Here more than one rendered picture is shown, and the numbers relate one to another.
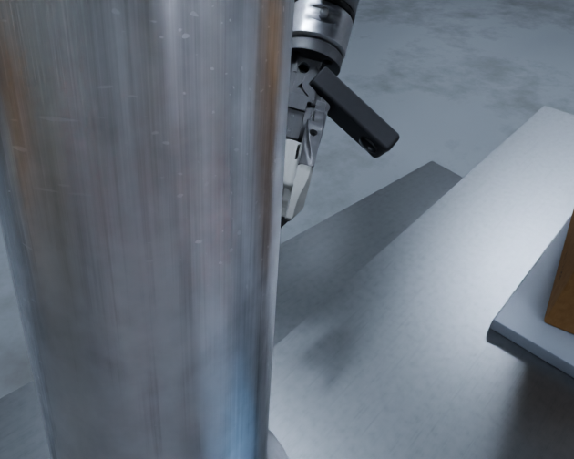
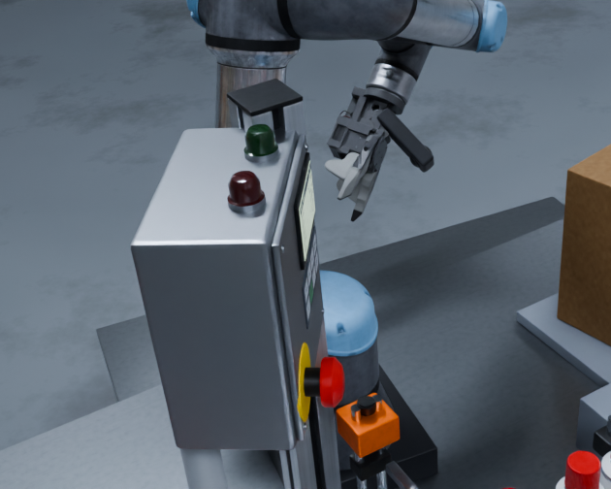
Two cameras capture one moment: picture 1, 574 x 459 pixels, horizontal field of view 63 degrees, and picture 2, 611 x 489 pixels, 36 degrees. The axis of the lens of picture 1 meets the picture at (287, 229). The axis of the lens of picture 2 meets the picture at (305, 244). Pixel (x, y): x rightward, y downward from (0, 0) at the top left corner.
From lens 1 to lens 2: 1.05 m
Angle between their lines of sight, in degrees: 19
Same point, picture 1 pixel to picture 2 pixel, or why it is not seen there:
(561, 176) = not seen: outside the picture
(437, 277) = (496, 284)
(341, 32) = (401, 85)
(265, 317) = not seen: hidden behind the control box
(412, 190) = (515, 219)
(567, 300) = (562, 294)
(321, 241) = (408, 250)
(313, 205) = not seen: hidden behind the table
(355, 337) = (404, 312)
